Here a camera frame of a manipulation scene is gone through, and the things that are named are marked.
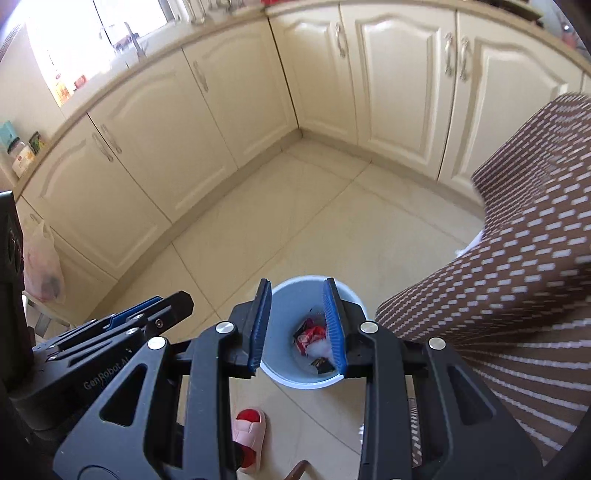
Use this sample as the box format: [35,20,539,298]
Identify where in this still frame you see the red snack packet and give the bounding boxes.
[294,318,327,356]

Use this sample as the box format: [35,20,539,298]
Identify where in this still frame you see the gold brown foil wrapper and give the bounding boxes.
[311,357,335,375]

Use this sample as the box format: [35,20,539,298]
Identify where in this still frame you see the chrome kitchen faucet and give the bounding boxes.
[123,22,146,61]

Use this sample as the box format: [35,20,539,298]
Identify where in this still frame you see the white plastic bag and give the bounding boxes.
[24,220,66,304]

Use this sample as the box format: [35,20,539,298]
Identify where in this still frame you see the clear jar white label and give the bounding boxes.
[7,137,35,178]

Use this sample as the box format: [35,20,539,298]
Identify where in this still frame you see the cream base cabinets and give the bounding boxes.
[16,1,590,324]

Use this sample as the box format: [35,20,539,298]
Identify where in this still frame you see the pink red slipper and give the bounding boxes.
[232,407,266,475]

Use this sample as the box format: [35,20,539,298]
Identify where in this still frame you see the brown polka dot tablecloth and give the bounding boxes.
[376,94,590,461]

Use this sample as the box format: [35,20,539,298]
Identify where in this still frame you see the light blue trash bin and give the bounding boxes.
[260,275,342,390]

